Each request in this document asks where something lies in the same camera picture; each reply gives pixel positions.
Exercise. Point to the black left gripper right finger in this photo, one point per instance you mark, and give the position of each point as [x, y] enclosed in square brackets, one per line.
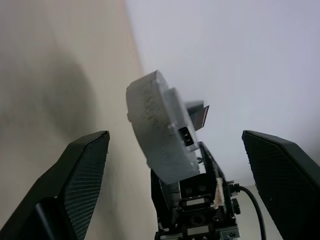
[287, 180]

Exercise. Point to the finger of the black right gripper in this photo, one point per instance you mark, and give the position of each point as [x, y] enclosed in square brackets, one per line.
[162, 197]
[212, 170]

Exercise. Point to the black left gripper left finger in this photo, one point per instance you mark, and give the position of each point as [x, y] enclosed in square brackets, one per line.
[62, 190]

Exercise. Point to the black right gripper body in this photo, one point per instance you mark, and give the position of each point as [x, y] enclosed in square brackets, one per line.
[197, 217]

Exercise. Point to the copper wound motor stator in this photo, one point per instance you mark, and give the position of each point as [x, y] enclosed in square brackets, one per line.
[150, 125]

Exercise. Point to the dark maroon block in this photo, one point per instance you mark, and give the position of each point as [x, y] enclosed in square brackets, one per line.
[197, 117]

